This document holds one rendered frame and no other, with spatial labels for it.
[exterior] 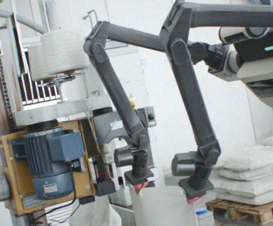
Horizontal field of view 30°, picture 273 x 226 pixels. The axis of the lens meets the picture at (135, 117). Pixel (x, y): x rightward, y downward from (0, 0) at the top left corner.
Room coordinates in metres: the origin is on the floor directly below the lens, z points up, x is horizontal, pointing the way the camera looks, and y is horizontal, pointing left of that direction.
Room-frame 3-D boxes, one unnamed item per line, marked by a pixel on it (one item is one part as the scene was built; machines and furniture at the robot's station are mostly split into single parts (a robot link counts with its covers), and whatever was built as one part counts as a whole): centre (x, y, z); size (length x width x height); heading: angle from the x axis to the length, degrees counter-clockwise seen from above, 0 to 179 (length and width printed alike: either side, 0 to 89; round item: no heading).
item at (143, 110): (2.22, -0.05, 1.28); 0.08 x 0.05 x 0.09; 26
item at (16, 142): (1.90, 0.41, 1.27); 0.12 x 0.09 x 0.09; 116
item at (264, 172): (4.93, -0.97, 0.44); 0.66 x 0.42 x 0.14; 20
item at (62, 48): (1.92, 0.21, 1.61); 0.17 x 0.17 x 0.17
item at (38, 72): (2.15, 0.33, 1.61); 0.15 x 0.14 x 0.17; 26
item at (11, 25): (4.06, 0.83, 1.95); 0.30 x 0.01 x 0.48; 26
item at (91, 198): (2.05, 0.26, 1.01); 0.06 x 0.04 x 0.02; 116
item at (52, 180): (1.84, 0.34, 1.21); 0.15 x 0.15 x 0.25
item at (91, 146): (2.15, 0.24, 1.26); 0.22 x 0.05 x 0.16; 26
